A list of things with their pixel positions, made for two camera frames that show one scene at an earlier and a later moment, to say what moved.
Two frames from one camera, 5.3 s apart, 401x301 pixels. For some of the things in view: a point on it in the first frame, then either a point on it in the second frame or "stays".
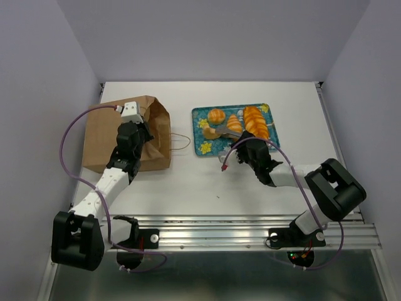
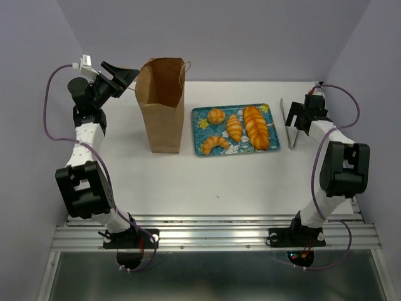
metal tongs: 223,131 to 291,147
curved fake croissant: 210,133 to 213,141
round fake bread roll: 216,116 stays
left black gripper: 144,126 to 122,77
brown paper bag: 101,123 to 160,86
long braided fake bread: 255,122 stays
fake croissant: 234,123 stays
